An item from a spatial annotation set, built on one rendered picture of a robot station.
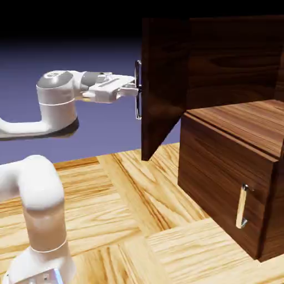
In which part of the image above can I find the tan shiny door handle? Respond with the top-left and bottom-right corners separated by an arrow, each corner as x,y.
235,183 -> 255,230

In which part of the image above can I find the slim silver door handle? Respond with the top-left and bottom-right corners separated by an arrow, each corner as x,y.
134,59 -> 143,121

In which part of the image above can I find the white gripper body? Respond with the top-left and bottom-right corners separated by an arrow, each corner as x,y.
88,74 -> 136,104

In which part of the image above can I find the dark wood closed cabinet door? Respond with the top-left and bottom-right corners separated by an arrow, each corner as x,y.
177,112 -> 279,261

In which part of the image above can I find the dark wood open cabinet door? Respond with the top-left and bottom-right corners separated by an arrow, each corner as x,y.
141,17 -> 191,162

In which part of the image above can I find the dark wood cabinet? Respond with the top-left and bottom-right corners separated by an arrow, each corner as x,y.
177,14 -> 284,263

